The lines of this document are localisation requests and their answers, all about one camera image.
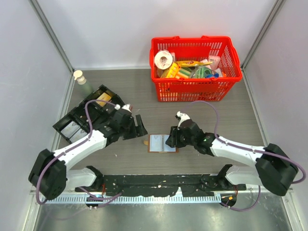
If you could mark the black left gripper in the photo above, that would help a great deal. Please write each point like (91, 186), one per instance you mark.
(138, 130)

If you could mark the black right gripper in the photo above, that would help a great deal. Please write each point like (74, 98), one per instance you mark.
(171, 141)

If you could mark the brown leather card holder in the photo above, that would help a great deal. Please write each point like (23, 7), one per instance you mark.
(156, 143)

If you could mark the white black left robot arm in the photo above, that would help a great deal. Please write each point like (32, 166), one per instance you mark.
(52, 172)

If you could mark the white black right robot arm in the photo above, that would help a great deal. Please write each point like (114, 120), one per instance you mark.
(272, 167)

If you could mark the gold card in tray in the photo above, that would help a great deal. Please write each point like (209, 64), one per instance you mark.
(102, 99)

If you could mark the silver card in tray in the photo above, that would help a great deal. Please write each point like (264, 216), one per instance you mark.
(70, 129)
(78, 135)

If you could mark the black card organizer tray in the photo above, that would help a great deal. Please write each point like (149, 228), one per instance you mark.
(97, 113)

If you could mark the green soap pump bottle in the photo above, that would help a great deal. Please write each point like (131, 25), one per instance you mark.
(85, 87)

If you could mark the yellow green sponge pack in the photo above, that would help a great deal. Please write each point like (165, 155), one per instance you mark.
(183, 72)

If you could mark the green round package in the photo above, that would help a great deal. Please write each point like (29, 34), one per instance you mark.
(201, 72)

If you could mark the yellow snack packet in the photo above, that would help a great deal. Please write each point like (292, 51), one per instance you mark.
(191, 63)

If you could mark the blue packet in basket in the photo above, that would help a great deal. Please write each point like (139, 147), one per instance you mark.
(215, 75)

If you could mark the pink white box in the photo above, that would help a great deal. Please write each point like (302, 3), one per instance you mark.
(215, 61)

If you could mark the red plastic shopping basket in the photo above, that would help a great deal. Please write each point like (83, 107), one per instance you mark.
(196, 49)

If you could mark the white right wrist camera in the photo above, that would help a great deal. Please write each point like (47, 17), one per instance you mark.
(181, 117)

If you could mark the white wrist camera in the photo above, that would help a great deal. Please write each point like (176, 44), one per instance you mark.
(127, 107)
(181, 117)

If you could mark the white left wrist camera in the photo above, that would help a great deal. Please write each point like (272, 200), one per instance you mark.
(127, 107)

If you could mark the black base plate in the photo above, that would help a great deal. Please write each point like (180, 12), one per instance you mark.
(162, 185)

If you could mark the aluminium rail frame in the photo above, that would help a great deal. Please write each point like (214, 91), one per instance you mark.
(191, 185)

